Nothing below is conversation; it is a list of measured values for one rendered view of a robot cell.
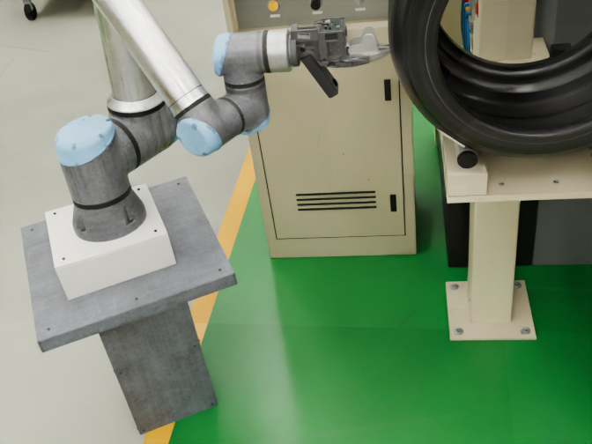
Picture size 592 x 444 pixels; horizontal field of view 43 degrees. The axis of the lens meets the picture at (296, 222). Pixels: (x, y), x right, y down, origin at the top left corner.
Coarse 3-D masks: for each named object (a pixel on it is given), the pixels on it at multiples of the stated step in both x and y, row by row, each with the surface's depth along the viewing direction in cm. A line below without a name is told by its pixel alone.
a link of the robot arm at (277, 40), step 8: (272, 32) 156; (280, 32) 156; (288, 32) 157; (272, 40) 155; (280, 40) 155; (288, 40) 156; (272, 48) 155; (280, 48) 155; (288, 48) 156; (272, 56) 155; (280, 56) 155; (288, 56) 156; (272, 64) 156; (280, 64) 156; (288, 64) 156; (272, 72) 161
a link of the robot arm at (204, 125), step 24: (96, 0) 151; (120, 0) 150; (120, 24) 151; (144, 24) 151; (144, 48) 152; (168, 48) 153; (144, 72) 155; (168, 72) 152; (192, 72) 156; (168, 96) 154; (192, 96) 154; (192, 120) 153; (216, 120) 155; (240, 120) 160; (192, 144) 156; (216, 144) 155
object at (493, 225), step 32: (480, 0) 177; (512, 0) 176; (480, 32) 182; (512, 32) 181; (480, 224) 218; (512, 224) 217; (480, 256) 226; (512, 256) 225; (480, 288) 234; (512, 288) 233; (480, 320) 243
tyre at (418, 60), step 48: (432, 0) 136; (432, 48) 142; (576, 48) 170; (432, 96) 149; (480, 96) 175; (528, 96) 175; (576, 96) 170; (480, 144) 155; (528, 144) 153; (576, 144) 152
